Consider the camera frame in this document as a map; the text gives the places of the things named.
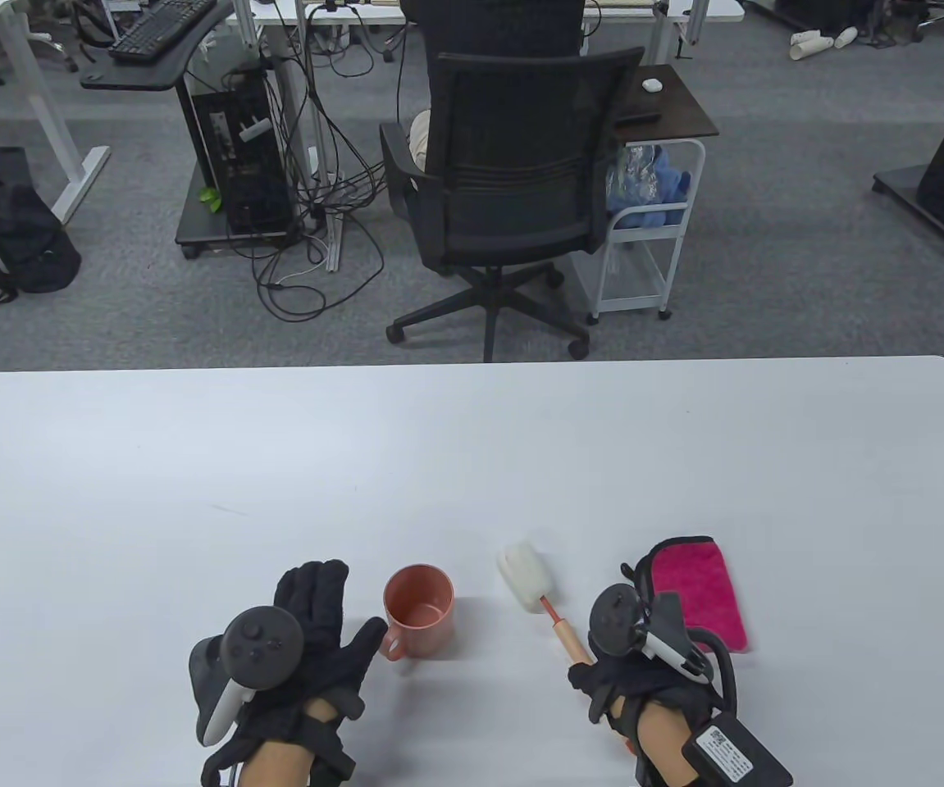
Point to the grey right hand controller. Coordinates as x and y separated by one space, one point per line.
615 619

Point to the white cart with brown top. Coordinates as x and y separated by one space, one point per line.
672 102

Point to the person's right forearm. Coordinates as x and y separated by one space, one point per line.
664 738

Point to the person's left hand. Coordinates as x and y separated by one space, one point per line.
320 598

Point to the black curved desk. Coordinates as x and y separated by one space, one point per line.
139 74

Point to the long white desk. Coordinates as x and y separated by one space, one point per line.
627 10

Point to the grey left hand controller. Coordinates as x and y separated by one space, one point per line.
258 648

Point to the grey hand controller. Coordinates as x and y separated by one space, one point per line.
258 648
615 619

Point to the black mesh office chair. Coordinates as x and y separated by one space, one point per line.
513 164

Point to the person's right hand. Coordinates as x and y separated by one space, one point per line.
636 676

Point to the white power strip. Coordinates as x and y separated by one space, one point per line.
333 246

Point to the blue cloth bundle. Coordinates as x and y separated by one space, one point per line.
668 184

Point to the person's left forearm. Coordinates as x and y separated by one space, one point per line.
275 762

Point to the black computer tower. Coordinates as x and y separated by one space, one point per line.
246 156

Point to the black backpack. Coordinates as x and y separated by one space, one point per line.
20 238

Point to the black rolling platform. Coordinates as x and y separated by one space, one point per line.
201 225

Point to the black keyboard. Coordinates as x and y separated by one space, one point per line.
160 29

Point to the magenta cloth with black edge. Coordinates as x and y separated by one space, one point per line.
697 590

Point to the pink water cup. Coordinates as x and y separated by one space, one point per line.
418 615

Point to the white desk with metal legs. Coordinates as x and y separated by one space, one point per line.
37 82

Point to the black remote control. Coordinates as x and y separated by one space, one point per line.
637 117

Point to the white paper cup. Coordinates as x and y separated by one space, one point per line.
806 37
846 37
812 49

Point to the white sponge cup brush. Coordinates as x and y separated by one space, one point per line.
525 578

